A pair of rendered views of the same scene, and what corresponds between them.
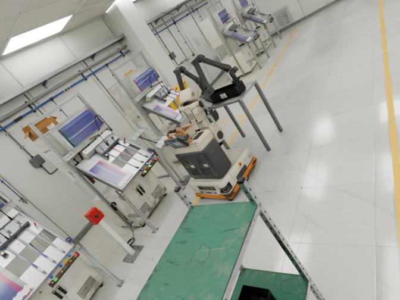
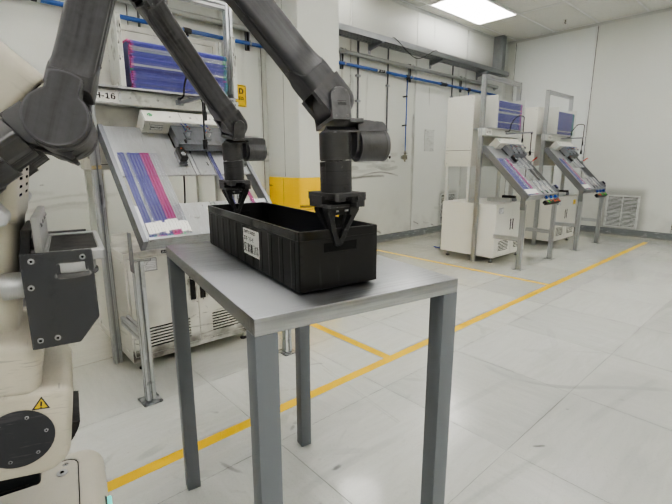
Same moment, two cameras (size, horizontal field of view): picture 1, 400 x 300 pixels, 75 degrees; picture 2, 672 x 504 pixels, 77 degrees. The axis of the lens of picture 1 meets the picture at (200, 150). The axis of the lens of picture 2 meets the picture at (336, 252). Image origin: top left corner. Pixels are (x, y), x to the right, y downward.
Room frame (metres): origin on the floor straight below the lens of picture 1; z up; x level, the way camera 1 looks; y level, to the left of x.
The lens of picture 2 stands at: (2.27, -0.87, 1.04)
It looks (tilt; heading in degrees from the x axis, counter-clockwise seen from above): 12 degrees down; 3
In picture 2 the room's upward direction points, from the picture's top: straight up
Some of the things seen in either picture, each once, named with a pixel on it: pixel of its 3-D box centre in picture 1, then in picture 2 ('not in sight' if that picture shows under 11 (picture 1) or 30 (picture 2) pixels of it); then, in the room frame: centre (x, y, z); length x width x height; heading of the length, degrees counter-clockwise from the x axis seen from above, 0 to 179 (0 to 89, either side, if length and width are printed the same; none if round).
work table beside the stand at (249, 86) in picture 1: (241, 120); (291, 404); (3.30, -0.70, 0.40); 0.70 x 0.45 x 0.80; 35
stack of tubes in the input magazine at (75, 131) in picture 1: (80, 127); not in sight; (3.57, 1.10, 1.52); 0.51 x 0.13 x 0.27; 135
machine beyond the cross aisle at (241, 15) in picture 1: (246, 23); (545, 169); (8.14, -3.36, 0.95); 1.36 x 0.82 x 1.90; 45
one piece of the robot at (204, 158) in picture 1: (199, 151); not in sight; (2.81, 0.01, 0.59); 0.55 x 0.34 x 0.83; 35
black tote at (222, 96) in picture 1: (224, 93); (277, 235); (3.28, -0.68, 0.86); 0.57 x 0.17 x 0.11; 35
